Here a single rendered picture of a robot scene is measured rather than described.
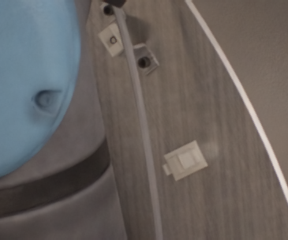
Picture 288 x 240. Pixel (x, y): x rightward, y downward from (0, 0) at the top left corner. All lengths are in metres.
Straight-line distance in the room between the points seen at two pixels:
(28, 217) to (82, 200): 0.02
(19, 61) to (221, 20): 0.36
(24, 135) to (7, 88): 0.02
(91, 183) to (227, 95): 0.31
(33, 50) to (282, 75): 0.35
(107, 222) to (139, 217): 0.34
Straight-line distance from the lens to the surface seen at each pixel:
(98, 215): 0.70
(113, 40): 1.01
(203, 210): 1.02
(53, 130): 0.66
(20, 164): 0.67
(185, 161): 1.00
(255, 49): 0.99
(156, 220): 1.00
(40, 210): 0.68
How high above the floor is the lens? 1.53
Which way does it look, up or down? 10 degrees down
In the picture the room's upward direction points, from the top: 6 degrees counter-clockwise
